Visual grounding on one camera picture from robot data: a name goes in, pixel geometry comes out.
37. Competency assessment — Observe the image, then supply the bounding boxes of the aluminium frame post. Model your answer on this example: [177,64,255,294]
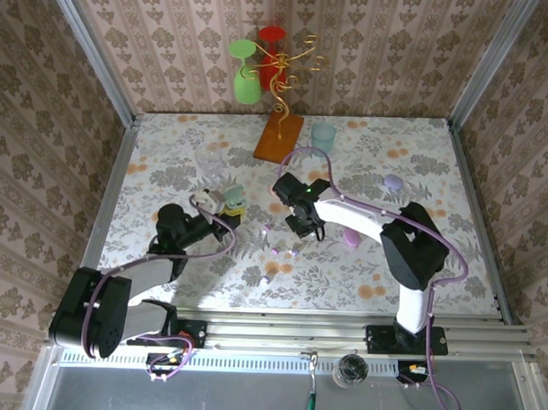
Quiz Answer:
[40,0,142,128]
[447,0,548,134]

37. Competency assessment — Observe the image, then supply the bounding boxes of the grey metal shelf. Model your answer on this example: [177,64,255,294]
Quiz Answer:
[21,333,548,410]

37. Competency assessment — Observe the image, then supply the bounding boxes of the clear glass jar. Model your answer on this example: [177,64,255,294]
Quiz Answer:
[333,352,372,390]

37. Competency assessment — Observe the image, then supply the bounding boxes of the clear glass cup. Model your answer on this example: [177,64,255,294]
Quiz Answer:
[193,142,226,180]

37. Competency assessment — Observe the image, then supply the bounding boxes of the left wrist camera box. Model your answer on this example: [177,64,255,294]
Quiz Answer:
[196,188,227,216]

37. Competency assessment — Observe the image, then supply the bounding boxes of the green wine glass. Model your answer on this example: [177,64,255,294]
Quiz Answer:
[226,38,265,105]

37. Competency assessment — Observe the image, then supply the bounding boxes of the slotted grey cable duct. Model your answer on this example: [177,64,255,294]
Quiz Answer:
[58,348,432,378]

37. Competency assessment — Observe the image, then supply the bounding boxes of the aluminium side rail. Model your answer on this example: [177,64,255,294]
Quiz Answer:
[80,112,141,273]
[440,120,524,325]

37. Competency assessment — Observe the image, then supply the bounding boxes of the green handled screwdriver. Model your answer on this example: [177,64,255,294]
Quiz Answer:
[297,349,320,410]

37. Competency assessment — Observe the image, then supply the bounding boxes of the wide aluminium base rail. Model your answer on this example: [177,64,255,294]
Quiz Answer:
[43,302,541,362]

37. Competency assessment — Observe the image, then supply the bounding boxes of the mint green earbud case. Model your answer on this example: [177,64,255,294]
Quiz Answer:
[222,183,249,210]

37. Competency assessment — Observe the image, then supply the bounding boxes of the floral patterned table cover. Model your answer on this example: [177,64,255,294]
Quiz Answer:
[102,107,508,320]

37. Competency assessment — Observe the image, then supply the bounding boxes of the teal plastic cup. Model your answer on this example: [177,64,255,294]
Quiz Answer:
[309,121,337,158]

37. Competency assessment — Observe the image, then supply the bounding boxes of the gold cup tree stand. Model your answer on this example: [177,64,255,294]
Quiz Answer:
[246,31,330,167]

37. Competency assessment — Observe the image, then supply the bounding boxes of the red wine glass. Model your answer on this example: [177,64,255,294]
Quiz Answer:
[255,25,290,92]

